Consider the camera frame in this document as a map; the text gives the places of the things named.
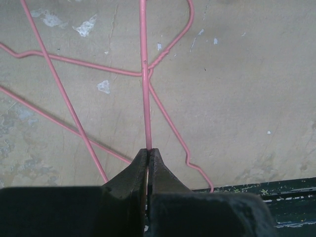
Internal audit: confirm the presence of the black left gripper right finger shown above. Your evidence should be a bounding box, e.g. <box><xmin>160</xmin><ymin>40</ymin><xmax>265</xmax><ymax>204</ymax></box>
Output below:
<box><xmin>148</xmin><ymin>149</ymin><xmax>278</xmax><ymax>237</ymax></box>

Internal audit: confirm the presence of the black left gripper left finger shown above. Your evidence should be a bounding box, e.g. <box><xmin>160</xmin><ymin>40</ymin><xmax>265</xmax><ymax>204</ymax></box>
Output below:
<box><xmin>0</xmin><ymin>149</ymin><xmax>148</xmax><ymax>237</ymax></box>

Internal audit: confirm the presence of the pink wire hanger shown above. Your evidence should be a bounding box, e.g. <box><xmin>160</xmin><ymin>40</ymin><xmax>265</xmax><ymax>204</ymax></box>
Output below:
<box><xmin>21</xmin><ymin>0</ymin><xmax>152</xmax><ymax>183</ymax></box>
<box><xmin>0</xmin><ymin>0</ymin><xmax>214</xmax><ymax>192</ymax></box>

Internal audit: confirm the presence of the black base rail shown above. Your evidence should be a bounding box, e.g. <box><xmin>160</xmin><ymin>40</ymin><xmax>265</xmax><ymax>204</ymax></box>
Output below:
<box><xmin>192</xmin><ymin>176</ymin><xmax>316</xmax><ymax>229</ymax></box>

